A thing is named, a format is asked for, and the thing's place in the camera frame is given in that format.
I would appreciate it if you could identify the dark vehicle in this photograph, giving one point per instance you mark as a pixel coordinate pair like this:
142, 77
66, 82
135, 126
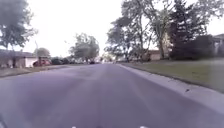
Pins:
56, 61

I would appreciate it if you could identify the grey asphalt road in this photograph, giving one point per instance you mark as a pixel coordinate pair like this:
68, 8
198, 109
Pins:
100, 96

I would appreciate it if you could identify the overhanging tree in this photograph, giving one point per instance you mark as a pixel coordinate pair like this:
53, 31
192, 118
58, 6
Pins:
215, 8

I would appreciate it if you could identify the broad green tree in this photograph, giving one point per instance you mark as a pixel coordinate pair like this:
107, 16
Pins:
85, 46

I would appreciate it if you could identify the small round tree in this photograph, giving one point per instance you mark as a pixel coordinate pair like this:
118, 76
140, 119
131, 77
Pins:
42, 52

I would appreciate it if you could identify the large leafy tree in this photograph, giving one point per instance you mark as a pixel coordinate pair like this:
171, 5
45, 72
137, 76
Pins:
13, 23

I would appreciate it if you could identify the group of tall trees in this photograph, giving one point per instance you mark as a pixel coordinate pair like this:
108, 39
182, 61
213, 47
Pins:
133, 30

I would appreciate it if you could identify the dark conifer tree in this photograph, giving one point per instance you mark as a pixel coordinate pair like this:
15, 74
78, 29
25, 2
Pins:
185, 30

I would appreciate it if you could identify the low brick house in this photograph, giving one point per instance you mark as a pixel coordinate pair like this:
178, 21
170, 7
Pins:
30, 62

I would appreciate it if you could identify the grass lawn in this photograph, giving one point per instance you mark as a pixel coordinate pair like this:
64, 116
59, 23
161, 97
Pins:
186, 71

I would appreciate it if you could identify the pale concrete kerb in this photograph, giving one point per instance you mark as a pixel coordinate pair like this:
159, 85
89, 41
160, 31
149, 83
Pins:
195, 91

